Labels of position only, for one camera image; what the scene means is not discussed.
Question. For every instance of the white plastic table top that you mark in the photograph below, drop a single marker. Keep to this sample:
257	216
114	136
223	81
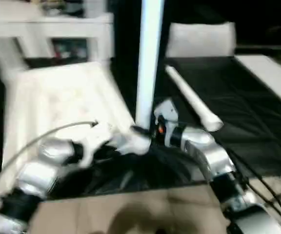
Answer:
62	102

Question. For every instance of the white plastic table leg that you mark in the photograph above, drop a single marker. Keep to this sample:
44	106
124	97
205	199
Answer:
191	100
4	53
149	58
97	34

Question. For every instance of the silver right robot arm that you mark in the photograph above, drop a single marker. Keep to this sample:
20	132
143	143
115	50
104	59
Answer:
218	165

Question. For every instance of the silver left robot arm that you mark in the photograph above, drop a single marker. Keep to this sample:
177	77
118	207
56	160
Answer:
38	175

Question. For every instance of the black work mat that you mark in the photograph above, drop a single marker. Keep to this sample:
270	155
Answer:
248	126

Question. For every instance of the white plastic bag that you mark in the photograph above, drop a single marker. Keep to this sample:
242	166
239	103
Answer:
201	40

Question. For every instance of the white flat board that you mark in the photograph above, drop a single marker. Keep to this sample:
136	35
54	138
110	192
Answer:
272	78

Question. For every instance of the white cabinet with glass doors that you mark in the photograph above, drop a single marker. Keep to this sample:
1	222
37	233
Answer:
43	29

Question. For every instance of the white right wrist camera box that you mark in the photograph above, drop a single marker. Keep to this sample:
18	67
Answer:
165	113

